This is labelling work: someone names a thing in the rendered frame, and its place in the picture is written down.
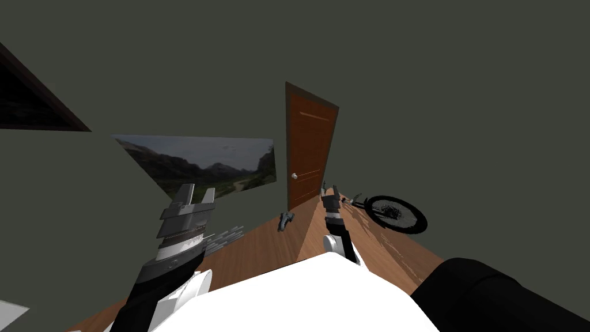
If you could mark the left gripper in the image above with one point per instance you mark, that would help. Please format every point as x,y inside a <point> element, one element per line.
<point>184,221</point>

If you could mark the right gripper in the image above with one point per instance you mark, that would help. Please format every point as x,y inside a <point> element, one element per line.
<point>332,204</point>

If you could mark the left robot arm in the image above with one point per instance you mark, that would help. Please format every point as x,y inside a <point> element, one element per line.
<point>152,286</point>

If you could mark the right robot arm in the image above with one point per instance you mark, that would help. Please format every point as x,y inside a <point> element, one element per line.
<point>484,299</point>

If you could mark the brown wooden door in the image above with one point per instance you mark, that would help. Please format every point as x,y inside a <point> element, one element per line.
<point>309,147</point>

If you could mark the small grey object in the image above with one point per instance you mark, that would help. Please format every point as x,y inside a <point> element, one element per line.
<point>285,221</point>

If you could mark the black bicycle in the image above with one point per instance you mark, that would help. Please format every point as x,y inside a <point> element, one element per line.
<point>396,214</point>

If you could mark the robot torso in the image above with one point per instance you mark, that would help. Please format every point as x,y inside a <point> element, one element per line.
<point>299,299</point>

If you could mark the landscape picture on wall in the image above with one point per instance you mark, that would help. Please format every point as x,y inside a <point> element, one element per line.
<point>203,161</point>

